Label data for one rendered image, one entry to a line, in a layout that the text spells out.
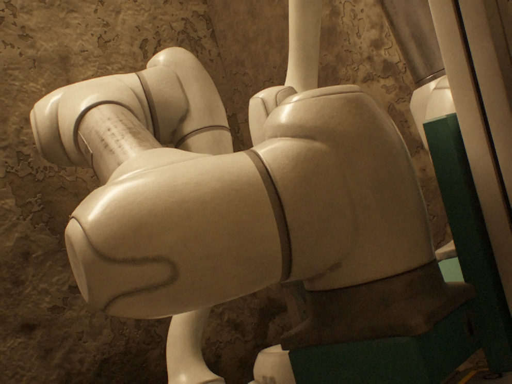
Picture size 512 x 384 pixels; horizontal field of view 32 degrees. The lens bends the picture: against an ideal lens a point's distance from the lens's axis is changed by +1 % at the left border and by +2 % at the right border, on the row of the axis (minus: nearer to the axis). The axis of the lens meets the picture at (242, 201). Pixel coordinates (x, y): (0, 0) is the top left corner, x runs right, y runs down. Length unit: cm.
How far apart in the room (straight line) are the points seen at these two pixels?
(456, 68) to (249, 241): 31
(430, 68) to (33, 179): 78
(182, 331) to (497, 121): 63
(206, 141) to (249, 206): 60
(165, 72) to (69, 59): 41
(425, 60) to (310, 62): 20
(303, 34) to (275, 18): 49
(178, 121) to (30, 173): 39
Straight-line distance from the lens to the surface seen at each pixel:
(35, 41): 189
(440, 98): 143
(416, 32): 162
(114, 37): 201
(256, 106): 148
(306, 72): 163
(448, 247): 143
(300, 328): 102
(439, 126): 105
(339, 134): 96
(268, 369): 139
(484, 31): 103
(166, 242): 91
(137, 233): 91
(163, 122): 153
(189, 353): 141
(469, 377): 162
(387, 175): 97
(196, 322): 143
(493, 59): 103
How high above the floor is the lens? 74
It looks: 1 degrees down
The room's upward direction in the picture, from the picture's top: 15 degrees counter-clockwise
